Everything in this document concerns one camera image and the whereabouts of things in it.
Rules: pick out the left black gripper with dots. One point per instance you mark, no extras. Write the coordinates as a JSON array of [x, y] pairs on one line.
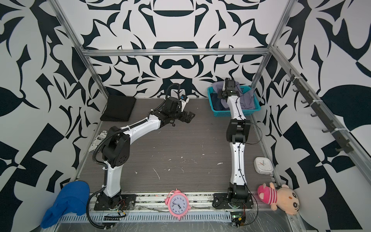
[[190, 117]]

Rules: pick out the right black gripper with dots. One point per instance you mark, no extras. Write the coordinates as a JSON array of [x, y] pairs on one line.
[[219, 94]]

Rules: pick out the black skirt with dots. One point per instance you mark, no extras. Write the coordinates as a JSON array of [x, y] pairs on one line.
[[118, 108]]

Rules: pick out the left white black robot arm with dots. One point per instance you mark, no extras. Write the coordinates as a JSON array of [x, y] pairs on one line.
[[114, 150]]

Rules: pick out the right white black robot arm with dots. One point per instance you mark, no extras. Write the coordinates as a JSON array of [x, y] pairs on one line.
[[237, 137]]

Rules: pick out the dark navy garment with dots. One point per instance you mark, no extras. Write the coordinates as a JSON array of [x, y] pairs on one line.
[[218, 104]]

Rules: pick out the purple grey skirt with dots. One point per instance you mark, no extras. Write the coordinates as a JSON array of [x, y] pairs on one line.
[[246, 100]]

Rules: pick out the teal plastic basket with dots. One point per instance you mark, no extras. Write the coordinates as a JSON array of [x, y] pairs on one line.
[[227, 113]]

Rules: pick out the white square clock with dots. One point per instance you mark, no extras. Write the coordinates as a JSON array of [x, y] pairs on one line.
[[263, 166]]

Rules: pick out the pink alarm clock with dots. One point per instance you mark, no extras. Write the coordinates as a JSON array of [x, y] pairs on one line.
[[178, 204]]

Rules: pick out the small green circuit board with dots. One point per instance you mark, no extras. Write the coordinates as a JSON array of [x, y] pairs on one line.
[[238, 219]]

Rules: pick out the pink plush pig toy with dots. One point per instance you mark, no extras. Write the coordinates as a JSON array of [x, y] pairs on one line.
[[284, 198]]

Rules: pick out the blue cloth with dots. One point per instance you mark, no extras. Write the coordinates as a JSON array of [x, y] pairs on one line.
[[73, 198]]

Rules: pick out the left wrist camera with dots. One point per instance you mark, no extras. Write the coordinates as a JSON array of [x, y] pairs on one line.
[[183, 100]]

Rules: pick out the white slotted cable duct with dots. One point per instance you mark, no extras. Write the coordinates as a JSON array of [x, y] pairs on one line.
[[163, 217]]

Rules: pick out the black wall hook rack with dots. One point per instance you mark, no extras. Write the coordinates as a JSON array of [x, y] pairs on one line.
[[322, 112]]

